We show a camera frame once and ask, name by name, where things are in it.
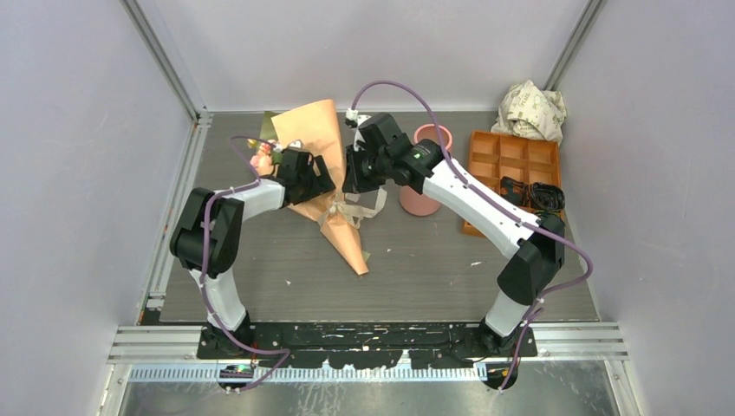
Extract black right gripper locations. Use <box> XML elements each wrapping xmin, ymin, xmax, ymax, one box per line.
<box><xmin>342</xmin><ymin>144</ymin><xmax>390</xmax><ymax>195</ymax></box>

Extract peach paper bouquet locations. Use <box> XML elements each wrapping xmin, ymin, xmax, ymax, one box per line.
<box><xmin>267</xmin><ymin>99</ymin><xmax>368</xmax><ymax>276</ymax></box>

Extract pink cylindrical vase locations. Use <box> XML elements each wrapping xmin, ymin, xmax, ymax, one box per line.
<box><xmin>399</xmin><ymin>123</ymin><xmax>453</xmax><ymax>218</ymax></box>

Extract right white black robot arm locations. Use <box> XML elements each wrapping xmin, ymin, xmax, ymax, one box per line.
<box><xmin>342</xmin><ymin>109</ymin><xmax>565</xmax><ymax>356</ymax></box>

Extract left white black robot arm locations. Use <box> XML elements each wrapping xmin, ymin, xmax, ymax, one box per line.
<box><xmin>170</xmin><ymin>147</ymin><xmax>335</xmax><ymax>358</ymax></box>

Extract orange compartment tray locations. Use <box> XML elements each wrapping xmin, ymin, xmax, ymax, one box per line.
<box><xmin>467</xmin><ymin>130</ymin><xmax>565</xmax><ymax>219</ymax></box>

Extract crumpled white patterned cloth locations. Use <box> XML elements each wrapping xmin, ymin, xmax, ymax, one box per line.
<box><xmin>491</xmin><ymin>80</ymin><xmax>568</xmax><ymax>144</ymax></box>

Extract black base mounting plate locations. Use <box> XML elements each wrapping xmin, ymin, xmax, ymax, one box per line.
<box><xmin>196</xmin><ymin>322</ymin><xmax>537</xmax><ymax>369</ymax></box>

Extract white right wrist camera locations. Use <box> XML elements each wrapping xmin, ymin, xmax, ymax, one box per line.
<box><xmin>344</xmin><ymin>108</ymin><xmax>370</xmax><ymax>129</ymax></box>

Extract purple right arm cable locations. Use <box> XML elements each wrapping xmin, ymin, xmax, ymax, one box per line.
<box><xmin>350</xmin><ymin>80</ymin><xmax>595</xmax><ymax>394</ymax></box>

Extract dark patterned hair tie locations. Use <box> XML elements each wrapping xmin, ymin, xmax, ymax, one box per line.
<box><xmin>499</xmin><ymin>175</ymin><xmax>567</xmax><ymax>213</ymax></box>

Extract aluminium front rail frame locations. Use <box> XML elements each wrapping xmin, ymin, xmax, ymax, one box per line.
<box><xmin>107</xmin><ymin>322</ymin><xmax>628</xmax><ymax>384</ymax></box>

